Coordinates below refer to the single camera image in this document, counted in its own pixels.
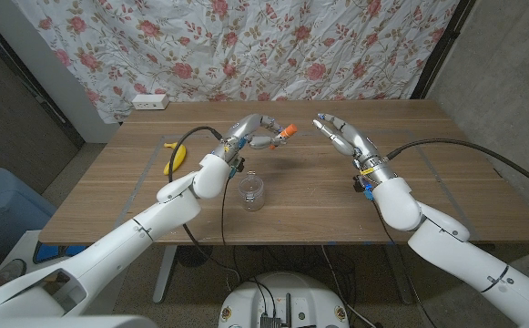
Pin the floral backdrop cloth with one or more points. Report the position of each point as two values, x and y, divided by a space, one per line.
246 45

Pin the white orange glue stick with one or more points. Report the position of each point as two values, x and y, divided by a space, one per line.
280 139

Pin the white robot head rim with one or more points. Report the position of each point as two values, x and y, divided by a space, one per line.
64 322

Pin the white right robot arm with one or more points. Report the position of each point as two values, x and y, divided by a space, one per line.
455 246

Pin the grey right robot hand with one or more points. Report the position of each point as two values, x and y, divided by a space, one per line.
353 139

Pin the blue plastic bin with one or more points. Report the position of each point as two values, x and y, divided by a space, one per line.
4 205

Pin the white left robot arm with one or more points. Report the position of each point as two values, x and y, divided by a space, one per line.
109 255

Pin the grey table leg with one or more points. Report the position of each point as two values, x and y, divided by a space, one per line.
400 278

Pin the round black floor fan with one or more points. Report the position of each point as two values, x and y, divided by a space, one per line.
194 255

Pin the black backdrop stand pole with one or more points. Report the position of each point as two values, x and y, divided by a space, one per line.
441 50

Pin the blue black floor mat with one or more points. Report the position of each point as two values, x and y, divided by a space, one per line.
57 253

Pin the clear glass jar cup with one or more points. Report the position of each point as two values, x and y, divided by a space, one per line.
251 193

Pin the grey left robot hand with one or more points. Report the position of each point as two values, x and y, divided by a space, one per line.
246 127

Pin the white table leg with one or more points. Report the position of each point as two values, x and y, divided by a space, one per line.
164 278

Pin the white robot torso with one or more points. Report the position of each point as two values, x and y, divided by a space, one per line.
283 296

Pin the yellow banana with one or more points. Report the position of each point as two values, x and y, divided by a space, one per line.
176 159

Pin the grey sneaker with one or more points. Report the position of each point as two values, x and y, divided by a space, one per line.
13 269

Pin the orange glue stick cap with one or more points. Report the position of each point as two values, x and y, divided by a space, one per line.
289 130

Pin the white power strip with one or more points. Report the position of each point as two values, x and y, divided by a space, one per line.
150 101

